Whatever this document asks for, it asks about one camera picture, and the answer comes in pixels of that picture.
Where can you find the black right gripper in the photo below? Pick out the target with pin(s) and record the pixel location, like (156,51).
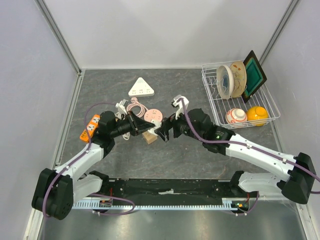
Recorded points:
(167,123)

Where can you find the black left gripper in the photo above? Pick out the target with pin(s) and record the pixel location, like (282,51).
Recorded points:
(138,125)

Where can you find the white plug adapter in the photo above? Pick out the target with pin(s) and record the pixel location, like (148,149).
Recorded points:
(157,125)

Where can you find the pink round power strip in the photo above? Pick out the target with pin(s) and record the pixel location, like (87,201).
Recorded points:
(153,114)

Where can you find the white triangular power strip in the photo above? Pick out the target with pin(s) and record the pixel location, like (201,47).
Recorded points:
(141,89)

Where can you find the orange power strip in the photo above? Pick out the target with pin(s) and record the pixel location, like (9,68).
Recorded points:
(90,129)

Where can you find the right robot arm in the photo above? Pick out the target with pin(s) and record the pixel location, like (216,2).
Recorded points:
(286,174)

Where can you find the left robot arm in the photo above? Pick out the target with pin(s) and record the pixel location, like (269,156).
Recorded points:
(58,189)

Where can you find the beige cube socket adapter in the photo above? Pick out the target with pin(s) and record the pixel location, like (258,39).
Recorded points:
(149,137)

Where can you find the red white patterned bowl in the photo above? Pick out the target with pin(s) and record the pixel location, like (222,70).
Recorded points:
(236,115)

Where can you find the cream plate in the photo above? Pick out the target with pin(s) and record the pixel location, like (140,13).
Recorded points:
(224,82)

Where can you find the beige patterned plate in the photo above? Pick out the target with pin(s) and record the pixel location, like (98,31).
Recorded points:
(239,73)

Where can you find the yellow bowl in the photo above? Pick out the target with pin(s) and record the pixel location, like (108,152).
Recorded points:
(257,115)

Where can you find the green square dish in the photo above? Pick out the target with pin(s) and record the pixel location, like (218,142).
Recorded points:
(256,77)

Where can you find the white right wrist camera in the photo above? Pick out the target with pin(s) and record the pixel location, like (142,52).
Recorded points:
(177,103)

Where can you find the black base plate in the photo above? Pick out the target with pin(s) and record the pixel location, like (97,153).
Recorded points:
(173,191)

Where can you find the white wire dish rack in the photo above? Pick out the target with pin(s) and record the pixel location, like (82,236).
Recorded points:
(220,107)

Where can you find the grey cable duct rail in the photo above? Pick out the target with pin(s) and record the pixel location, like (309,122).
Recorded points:
(101,204)

